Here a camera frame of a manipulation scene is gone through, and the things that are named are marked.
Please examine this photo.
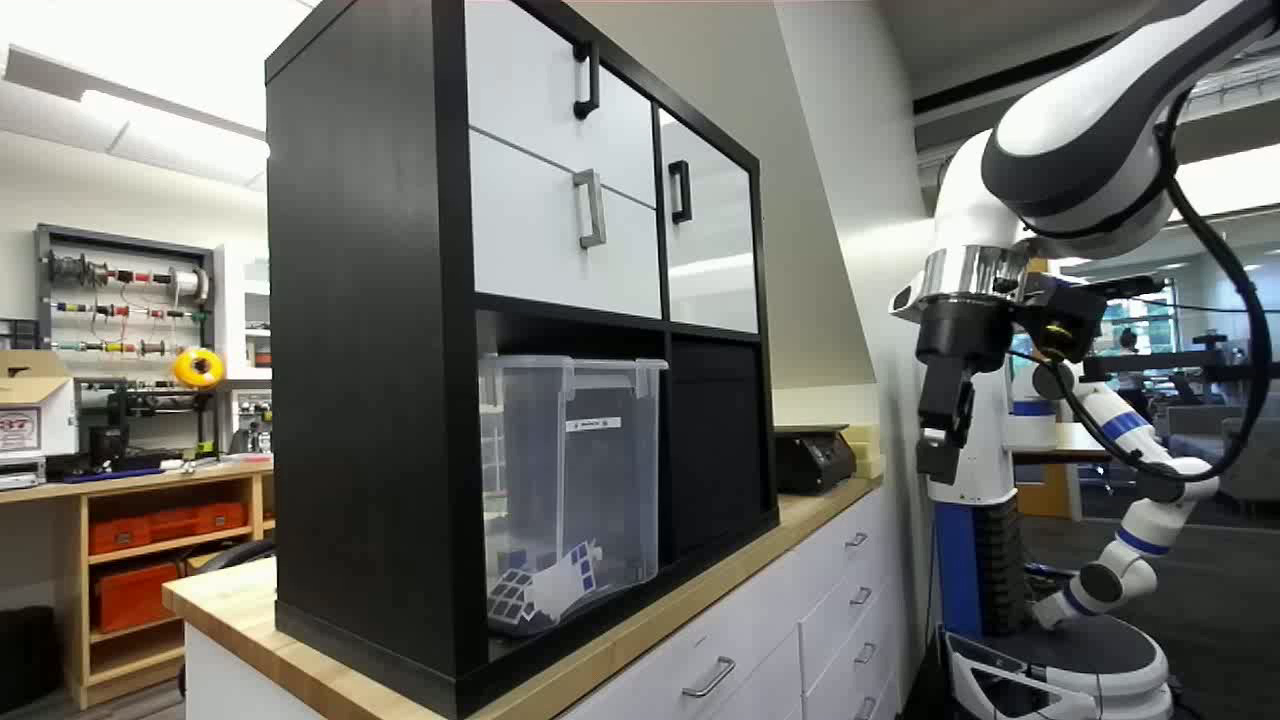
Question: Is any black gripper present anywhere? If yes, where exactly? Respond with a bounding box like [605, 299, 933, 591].
[918, 297, 1015, 489]

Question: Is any transparent plastic storage box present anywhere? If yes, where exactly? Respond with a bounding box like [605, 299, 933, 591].
[475, 353, 673, 633]

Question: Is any white base cabinet with drawers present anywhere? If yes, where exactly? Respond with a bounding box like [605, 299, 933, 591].
[181, 482, 912, 720]

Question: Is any black white cube cabinet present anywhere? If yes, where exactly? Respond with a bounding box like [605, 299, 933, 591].
[259, 0, 783, 720]

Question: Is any brown cardboard box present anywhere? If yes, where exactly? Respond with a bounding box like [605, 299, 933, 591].
[0, 347, 78, 414]

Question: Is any white blue mobile robot body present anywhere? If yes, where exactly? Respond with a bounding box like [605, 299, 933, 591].
[919, 357, 1177, 720]

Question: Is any black countertop device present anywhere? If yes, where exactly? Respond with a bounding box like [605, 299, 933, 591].
[773, 419, 859, 496]

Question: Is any white blue puzzle cube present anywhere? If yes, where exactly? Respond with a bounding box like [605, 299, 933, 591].
[485, 563, 555, 633]
[531, 538, 609, 604]

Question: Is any small orange storage bin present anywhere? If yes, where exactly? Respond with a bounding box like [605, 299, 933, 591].
[90, 511, 157, 558]
[149, 501, 203, 543]
[196, 496, 251, 538]

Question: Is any yellow filament spool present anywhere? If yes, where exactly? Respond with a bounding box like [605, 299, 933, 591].
[173, 346, 233, 397]

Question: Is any large orange storage bin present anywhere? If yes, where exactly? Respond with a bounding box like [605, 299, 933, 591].
[94, 558, 191, 635]

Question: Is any black 3D printer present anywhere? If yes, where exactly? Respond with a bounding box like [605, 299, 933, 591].
[78, 377, 173, 482]

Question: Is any wooden workbench with shelves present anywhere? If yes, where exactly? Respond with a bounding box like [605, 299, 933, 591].
[0, 457, 279, 713]

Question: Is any white benchtop machine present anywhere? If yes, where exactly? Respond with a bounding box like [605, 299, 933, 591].
[0, 397, 81, 494]

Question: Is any black floor bin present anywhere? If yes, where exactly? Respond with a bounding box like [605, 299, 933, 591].
[0, 604, 65, 717]

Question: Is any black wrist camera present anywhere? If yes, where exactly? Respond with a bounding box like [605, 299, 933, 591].
[1015, 273, 1111, 369]

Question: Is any white drawer with silver handle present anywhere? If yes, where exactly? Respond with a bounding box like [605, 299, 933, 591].
[470, 129, 669, 322]

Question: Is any white drawer with black handle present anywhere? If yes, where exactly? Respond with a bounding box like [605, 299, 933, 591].
[459, 0, 662, 211]

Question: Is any grey wall parts rack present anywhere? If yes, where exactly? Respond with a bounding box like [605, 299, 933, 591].
[34, 222, 223, 365]

